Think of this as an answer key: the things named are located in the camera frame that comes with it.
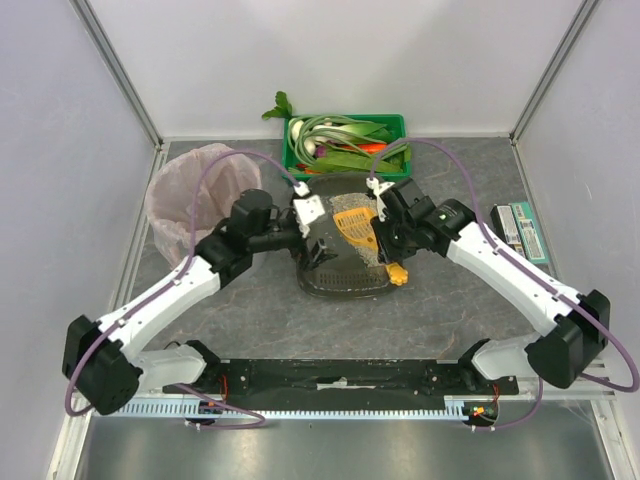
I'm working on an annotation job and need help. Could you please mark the dark grey litter tray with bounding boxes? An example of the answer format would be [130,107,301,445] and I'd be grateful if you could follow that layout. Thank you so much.
[296,172,397,299]

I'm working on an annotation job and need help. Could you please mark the yellow litter scoop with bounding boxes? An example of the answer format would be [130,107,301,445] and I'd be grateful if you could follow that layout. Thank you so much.
[333,207,409,286]

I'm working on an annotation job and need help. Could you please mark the pink plastic trash bag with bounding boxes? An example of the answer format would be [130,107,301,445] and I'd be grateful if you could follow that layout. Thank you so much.
[144,143,262,268]

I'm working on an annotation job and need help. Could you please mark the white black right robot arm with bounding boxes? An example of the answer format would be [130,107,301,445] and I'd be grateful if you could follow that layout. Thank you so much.
[366,178,610,389]

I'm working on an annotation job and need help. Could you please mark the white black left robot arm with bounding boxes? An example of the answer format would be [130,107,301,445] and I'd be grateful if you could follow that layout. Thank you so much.
[62,186,326,415]

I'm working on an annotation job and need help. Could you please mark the grey cat litter pile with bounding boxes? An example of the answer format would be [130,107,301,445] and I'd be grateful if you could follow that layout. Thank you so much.
[329,193,380,267]

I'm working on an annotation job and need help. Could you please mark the black box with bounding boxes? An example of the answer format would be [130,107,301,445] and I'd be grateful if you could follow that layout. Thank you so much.
[490,205,526,258]

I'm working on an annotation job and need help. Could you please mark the teal box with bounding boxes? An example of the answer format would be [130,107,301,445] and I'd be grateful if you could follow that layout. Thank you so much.
[510,202,550,265]

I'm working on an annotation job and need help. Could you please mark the green plastic vegetable crate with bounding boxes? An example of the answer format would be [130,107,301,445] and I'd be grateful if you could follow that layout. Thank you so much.
[282,113,411,180]

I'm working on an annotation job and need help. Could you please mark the green spinach leaves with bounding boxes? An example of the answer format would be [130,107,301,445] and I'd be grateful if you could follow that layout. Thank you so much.
[287,148,411,174]

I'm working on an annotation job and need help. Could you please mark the orange carrot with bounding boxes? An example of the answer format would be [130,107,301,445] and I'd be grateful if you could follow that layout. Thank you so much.
[358,143,387,154]

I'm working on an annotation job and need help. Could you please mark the long green beans bundle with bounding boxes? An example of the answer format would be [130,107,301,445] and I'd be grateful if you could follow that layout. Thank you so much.
[284,114,407,166]

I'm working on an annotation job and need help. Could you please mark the white radish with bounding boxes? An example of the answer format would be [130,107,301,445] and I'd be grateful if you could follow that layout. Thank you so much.
[288,118,316,156]

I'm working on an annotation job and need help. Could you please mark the green leafy sprig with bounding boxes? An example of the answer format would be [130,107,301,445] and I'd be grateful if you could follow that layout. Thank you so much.
[261,91,293,120]

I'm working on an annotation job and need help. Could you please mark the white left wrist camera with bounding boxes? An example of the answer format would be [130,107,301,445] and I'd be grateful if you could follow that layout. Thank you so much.
[292,182,325,238]

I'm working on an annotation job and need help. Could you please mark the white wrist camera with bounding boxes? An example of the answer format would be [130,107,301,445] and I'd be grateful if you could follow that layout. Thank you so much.
[366,177,394,222]
[292,182,325,238]

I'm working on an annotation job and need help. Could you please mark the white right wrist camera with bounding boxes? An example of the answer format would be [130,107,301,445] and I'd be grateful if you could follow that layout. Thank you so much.
[366,177,394,222]

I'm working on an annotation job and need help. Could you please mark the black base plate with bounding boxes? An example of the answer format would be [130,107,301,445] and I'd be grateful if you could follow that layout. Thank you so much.
[191,359,519,408]

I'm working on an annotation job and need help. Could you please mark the slotted cable duct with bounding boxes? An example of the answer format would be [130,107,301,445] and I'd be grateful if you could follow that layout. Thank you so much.
[111,396,469,421]

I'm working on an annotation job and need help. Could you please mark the aluminium frame post right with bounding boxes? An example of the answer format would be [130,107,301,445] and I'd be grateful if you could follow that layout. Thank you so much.
[509,0,600,146]

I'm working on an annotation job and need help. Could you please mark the aluminium frame post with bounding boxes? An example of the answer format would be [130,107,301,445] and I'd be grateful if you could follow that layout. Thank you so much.
[69,0,163,148]
[509,0,600,146]

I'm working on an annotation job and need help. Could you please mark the aluminium frame post left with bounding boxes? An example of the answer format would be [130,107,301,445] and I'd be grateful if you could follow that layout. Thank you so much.
[69,0,163,148]

